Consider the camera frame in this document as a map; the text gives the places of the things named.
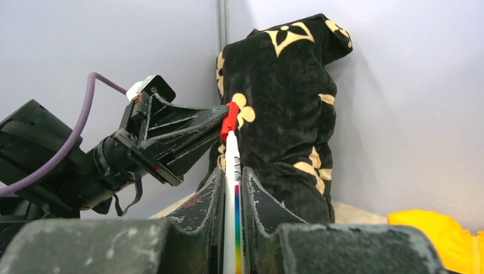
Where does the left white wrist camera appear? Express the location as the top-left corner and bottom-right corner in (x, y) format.
(125, 75), (176, 102)

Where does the back corner frame post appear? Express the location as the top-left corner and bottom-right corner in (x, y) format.
(216, 0), (229, 51)

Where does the folded yellow shirt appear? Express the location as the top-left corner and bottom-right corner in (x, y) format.
(387, 209), (483, 273)

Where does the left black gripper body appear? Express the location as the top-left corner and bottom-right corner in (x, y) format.
(114, 90), (182, 186)

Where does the red capped white marker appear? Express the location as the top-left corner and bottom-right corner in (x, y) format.
(223, 130), (244, 274)

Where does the red marker cap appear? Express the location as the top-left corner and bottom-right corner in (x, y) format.
(220, 102), (239, 141)

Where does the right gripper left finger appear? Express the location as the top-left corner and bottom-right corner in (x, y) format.
(1, 168), (224, 273)

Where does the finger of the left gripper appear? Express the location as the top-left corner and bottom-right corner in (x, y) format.
(162, 128), (221, 178)
(138, 94), (229, 151)

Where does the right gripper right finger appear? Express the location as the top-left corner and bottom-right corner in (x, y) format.
(242, 167), (445, 273)

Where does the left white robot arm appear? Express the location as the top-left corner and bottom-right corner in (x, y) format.
(1, 91), (229, 248)

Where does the black floral fleece blanket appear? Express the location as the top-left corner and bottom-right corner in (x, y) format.
(216, 13), (353, 224)

